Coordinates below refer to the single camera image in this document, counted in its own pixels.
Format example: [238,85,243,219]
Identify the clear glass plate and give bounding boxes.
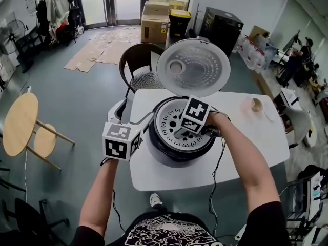
[263,109,276,122]

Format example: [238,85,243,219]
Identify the grey upholstered chair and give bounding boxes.
[280,104,312,148]

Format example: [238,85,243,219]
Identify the dark wicker chair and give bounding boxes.
[119,43,166,99]

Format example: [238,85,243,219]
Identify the black bin yellow lid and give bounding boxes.
[169,8,192,37]

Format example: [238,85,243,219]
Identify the person's right hand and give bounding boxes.
[206,114,232,136]

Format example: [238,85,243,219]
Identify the dark rice cooker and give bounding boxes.
[148,36,230,169]

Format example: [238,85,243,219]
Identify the small cardboard box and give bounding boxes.
[143,0,170,16]

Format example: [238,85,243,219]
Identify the black low shelf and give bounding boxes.
[19,26,44,61]

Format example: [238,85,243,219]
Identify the black bag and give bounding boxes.
[297,164,328,184]

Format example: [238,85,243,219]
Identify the small white low table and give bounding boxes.
[280,87,300,107]

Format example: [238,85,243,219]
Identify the white round cushion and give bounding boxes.
[303,123,320,148]

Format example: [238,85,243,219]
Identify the round wooden side table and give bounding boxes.
[2,92,76,171]

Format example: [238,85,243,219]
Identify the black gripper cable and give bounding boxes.
[112,188,126,232]
[209,134,229,239]

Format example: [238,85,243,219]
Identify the person's right forearm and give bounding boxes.
[220,127,281,210]

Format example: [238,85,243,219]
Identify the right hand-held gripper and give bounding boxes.
[174,95,223,140]

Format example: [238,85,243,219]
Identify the beige bowl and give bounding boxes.
[252,98,264,112]

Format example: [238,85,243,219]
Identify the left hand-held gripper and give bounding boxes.
[102,98,156,161]

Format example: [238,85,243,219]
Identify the black pot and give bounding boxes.
[151,98,217,156]

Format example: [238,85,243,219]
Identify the glass double door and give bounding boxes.
[79,0,149,27]

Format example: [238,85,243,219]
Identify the black office chair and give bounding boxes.
[0,197,70,246]

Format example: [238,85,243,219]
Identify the clothes rack with garments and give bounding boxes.
[34,0,85,46]

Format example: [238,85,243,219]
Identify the black pedestal fan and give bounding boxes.
[0,19,35,73]

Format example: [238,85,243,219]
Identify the person's left white shoe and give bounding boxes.
[149,193,163,207]

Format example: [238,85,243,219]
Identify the large black cabinet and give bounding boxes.
[199,6,244,57]

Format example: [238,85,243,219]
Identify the metal shelf trolley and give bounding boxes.
[284,173,326,240]

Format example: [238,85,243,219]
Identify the pink plastic cup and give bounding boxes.
[240,96,257,115]

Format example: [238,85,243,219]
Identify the cluster of clear water jugs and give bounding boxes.
[235,34,279,70]

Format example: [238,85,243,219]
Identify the large cardboard box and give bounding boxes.
[140,14,171,44]

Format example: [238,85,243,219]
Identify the person's black printed T-shirt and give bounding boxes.
[74,201,292,246]

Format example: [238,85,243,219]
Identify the person's left forearm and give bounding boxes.
[81,157,120,237]

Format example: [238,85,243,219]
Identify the round steamer plate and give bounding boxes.
[155,101,215,152]

